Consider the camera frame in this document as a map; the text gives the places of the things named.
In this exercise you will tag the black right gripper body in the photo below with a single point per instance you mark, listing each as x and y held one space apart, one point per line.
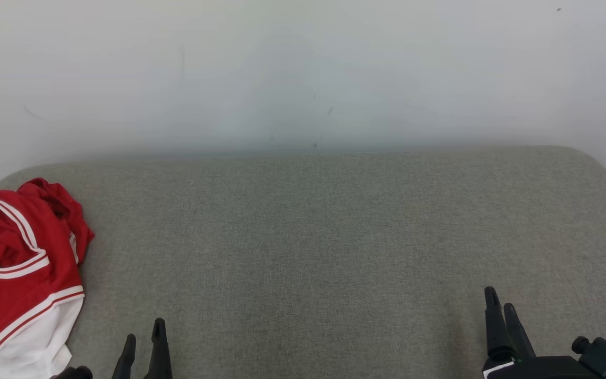
545 368

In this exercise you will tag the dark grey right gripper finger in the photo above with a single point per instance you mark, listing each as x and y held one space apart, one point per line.
495 326
518 334

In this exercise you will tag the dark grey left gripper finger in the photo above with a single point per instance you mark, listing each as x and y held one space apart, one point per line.
160 352
125 360

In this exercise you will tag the red white t-shirt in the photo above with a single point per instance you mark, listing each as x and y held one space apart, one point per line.
13 295

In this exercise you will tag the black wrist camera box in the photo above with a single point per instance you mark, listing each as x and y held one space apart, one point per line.
74 373
605 358

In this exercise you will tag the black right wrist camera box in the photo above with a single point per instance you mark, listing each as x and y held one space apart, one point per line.
605 358

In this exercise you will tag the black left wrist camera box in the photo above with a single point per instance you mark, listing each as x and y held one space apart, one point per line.
74 373

